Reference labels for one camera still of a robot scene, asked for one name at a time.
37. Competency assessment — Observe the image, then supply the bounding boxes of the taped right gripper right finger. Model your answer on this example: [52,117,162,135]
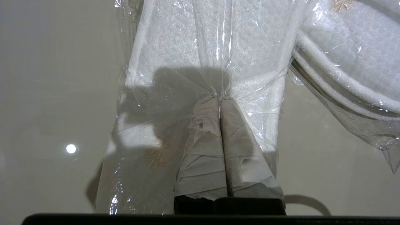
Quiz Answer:
[220,97,285,214]

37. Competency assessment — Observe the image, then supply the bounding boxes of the glossy white cabinet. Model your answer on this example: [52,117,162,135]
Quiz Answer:
[0,0,400,216]

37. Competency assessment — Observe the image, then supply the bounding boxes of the bagged white slippers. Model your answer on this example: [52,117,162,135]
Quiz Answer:
[291,0,400,174]
[94,0,316,216]

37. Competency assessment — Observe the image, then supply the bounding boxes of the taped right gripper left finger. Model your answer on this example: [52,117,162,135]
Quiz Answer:
[174,96,228,214]

